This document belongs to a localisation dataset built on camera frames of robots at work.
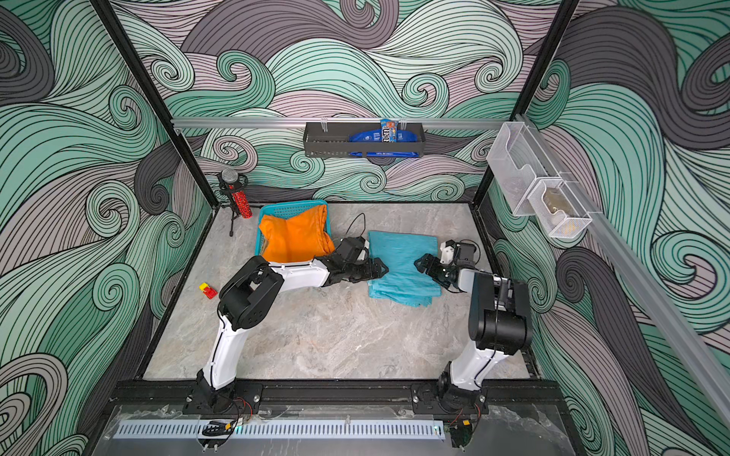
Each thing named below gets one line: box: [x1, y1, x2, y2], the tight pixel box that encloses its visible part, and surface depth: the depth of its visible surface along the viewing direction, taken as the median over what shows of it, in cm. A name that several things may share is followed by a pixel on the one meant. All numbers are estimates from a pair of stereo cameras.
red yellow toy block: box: [198, 282, 219, 300], surface depth 94 cm
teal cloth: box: [367, 230, 442, 308], surface depth 95 cm
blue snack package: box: [348, 118, 420, 158], surface depth 94 cm
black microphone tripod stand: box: [218, 168, 249, 237], surface depth 95 cm
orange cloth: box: [258, 205, 336, 264], surface depth 99 cm
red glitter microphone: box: [221, 168, 253, 220], surface depth 95 cm
